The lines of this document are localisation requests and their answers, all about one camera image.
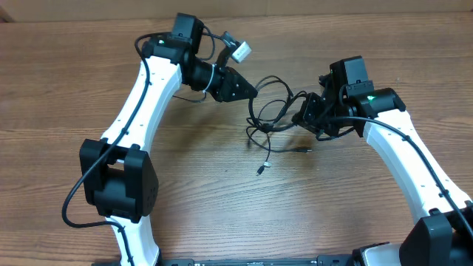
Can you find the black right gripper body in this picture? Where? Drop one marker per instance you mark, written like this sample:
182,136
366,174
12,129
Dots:
318,117

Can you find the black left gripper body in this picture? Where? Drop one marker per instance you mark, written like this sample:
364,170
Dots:
221,83

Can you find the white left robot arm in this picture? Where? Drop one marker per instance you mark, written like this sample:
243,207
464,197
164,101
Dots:
119,178

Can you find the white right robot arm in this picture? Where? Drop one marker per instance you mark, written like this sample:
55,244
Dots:
441,211

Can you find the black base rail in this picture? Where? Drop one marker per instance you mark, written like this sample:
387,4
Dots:
255,261

